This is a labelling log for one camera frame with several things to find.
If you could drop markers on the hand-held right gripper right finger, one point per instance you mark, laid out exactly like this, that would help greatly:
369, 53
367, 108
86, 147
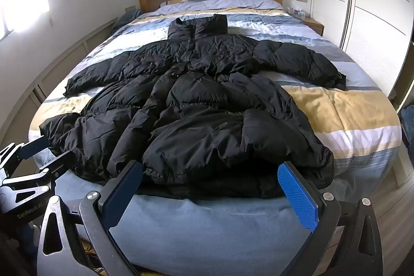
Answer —
297, 195

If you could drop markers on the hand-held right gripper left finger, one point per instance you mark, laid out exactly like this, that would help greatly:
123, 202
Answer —
124, 190

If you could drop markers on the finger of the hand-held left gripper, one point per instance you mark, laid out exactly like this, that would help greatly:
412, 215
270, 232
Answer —
34, 146
53, 167

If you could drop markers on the black puffer jacket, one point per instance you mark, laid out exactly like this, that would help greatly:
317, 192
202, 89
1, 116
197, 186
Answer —
194, 101

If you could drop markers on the striped duvet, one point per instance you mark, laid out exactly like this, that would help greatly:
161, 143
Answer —
339, 101

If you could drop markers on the grey-blue blanket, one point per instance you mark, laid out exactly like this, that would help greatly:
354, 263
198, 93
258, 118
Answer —
129, 17

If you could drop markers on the wooden nightstand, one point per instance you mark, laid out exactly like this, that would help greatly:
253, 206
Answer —
315, 26

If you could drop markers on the blue white tissue pack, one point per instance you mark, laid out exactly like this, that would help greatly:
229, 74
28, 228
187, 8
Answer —
301, 13

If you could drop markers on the white sliding wardrobe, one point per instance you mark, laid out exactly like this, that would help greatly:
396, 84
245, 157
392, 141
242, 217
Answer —
372, 4

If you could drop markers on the low beige wall cabinet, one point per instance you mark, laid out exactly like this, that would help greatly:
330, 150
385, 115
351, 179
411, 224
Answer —
64, 62

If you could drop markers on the beige wall socket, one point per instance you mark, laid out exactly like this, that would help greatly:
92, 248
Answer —
130, 8

